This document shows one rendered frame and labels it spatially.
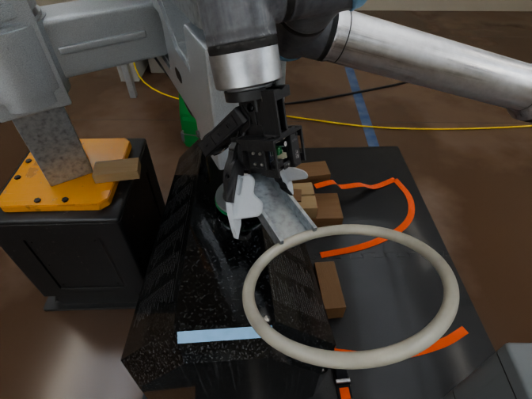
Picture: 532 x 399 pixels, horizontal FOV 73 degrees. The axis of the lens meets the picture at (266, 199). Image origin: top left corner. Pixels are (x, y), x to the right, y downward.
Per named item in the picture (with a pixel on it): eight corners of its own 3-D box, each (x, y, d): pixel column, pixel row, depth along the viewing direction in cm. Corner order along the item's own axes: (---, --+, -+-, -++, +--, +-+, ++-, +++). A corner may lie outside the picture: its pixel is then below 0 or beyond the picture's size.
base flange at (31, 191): (-4, 213, 158) (-10, 205, 154) (41, 145, 192) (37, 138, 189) (108, 210, 159) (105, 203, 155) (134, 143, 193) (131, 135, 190)
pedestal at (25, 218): (43, 311, 205) (-34, 228, 152) (81, 223, 251) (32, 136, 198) (160, 308, 206) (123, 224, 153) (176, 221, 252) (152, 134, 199)
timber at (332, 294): (343, 317, 200) (346, 307, 192) (321, 319, 200) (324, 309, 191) (331, 271, 221) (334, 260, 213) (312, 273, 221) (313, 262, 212)
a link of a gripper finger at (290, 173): (315, 199, 59) (291, 169, 52) (285, 195, 63) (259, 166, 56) (321, 182, 60) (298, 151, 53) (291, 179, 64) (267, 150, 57)
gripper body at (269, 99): (279, 184, 47) (263, 91, 42) (230, 178, 52) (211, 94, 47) (307, 163, 53) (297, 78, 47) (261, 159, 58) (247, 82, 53)
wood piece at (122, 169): (95, 184, 165) (91, 175, 161) (98, 169, 172) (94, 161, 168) (140, 179, 167) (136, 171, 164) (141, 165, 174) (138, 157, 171)
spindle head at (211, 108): (188, 124, 146) (166, 5, 114) (238, 112, 153) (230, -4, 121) (219, 178, 123) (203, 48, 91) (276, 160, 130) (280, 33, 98)
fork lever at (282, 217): (195, 134, 148) (193, 124, 144) (237, 123, 154) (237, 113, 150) (268, 256, 103) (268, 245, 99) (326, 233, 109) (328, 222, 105)
